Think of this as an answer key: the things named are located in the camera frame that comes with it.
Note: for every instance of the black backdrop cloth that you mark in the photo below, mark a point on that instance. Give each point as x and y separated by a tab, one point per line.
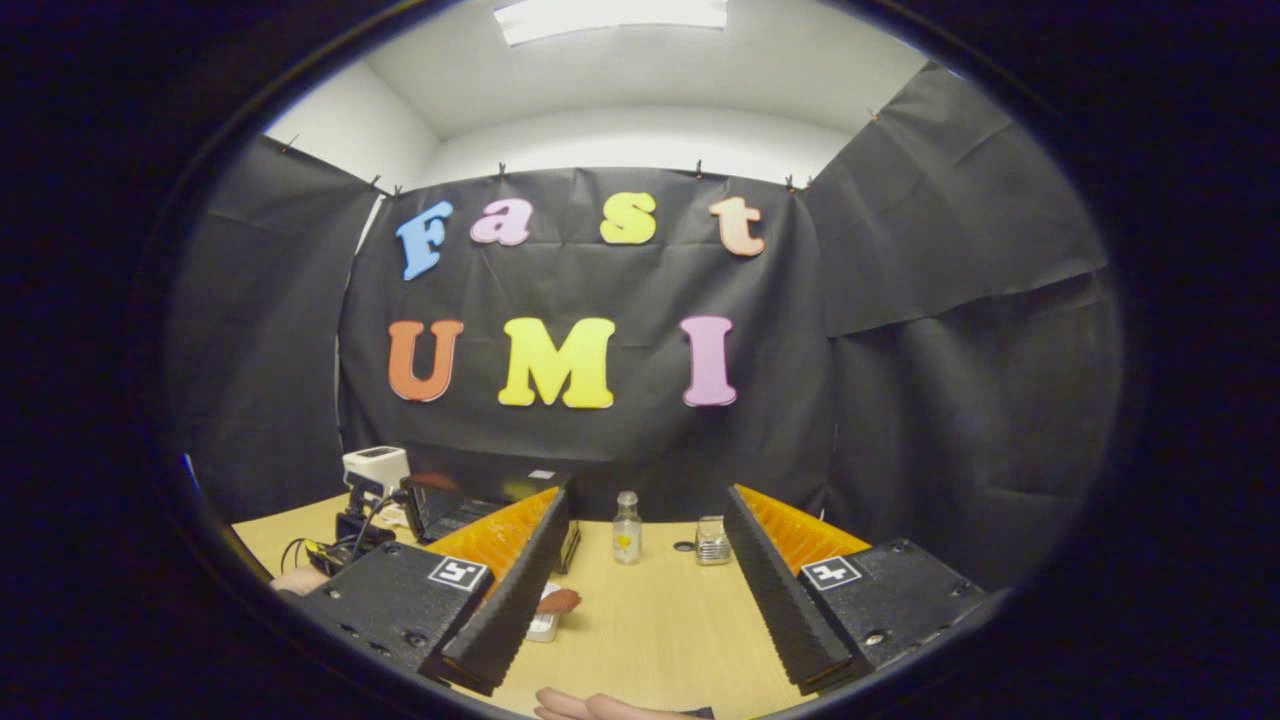
900	350

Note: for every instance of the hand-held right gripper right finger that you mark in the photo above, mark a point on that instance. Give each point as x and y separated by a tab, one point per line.
790	610

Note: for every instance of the white toaster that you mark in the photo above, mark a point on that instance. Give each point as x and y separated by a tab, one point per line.
378	468

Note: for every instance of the black electric oven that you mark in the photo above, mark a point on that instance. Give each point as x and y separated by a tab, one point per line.
500	482

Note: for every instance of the small clear glass bottle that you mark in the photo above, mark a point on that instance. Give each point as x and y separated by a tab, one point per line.
627	530

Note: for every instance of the small white tray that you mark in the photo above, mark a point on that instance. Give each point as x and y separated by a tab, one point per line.
545	628

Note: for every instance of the brown meat piece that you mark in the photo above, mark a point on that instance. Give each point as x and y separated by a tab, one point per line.
560	600

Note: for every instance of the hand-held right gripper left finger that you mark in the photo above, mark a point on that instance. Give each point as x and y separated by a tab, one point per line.
505	610

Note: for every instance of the metal mesh pen holder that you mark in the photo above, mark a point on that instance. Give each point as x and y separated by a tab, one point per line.
712	542

